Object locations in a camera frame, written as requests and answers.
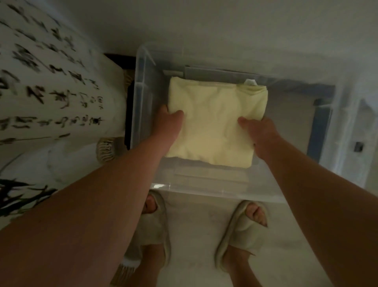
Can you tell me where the person's right hand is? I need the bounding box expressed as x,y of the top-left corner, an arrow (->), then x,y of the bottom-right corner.
237,116 -> 283,160

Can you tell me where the person's right leg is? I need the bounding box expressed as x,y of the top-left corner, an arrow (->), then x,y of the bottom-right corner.
223,202 -> 268,287

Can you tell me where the person's left forearm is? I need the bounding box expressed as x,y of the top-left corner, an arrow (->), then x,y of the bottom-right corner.
0,137 -> 170,287

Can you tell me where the clear plastic storage bin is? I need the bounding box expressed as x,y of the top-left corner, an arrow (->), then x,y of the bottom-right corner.
130,43 -> 359,205

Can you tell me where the person's left hand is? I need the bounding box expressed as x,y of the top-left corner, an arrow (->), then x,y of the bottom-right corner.
151,104 -> 185,148

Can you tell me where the beige right slipper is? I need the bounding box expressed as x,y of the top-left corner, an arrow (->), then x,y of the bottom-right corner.
214,200 -> 269,272

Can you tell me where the person's right forearm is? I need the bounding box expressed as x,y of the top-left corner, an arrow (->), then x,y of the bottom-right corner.
263,139 -> 378,287

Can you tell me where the white printed curtain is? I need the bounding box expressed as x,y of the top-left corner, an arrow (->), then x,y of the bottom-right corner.
0,0 -> 139,287

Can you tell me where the pale yellow bed sheet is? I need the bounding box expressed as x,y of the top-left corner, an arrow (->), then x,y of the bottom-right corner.
164,76 -> 269,169

